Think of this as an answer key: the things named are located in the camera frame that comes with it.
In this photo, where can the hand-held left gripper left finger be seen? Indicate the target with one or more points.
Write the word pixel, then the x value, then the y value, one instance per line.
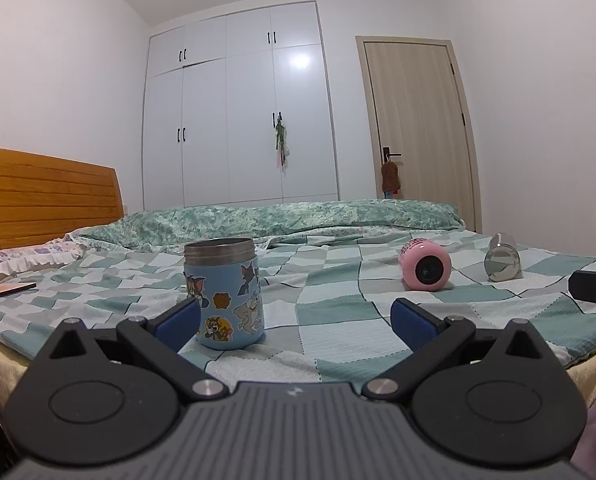
pixel 180 324

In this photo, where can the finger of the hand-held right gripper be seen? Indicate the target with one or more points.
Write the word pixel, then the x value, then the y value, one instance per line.
pixel 590 285

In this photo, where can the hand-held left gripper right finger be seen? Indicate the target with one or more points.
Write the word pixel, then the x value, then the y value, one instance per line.
pixel 410 324

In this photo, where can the silver steel cup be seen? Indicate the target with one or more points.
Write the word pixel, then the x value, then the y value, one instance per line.
pixel 501 260

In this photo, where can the blue cartoon sticker cup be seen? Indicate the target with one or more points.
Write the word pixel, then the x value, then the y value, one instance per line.
pixel 225 300

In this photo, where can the green checked bedsheet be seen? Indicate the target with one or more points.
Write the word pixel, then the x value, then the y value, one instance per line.
pixel 328 285

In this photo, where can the green patterned quilt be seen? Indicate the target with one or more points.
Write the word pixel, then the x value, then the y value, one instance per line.
pixel 278 220

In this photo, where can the purple floral pillow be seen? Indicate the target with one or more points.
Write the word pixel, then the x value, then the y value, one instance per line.
pixel 23 260

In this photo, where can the pink book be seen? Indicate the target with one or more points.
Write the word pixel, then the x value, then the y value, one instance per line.
pixel 3 291

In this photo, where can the wooden headboard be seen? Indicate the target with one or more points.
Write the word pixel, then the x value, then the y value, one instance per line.
pixel 43 195

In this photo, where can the beige wooden door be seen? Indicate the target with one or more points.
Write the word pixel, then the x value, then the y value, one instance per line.
pixel 417 120

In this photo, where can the green hanging ornament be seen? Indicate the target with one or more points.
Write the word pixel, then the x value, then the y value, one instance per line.
pixel 280 137

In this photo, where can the white wardrobe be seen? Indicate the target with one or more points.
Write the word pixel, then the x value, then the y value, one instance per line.
pixel 238 110

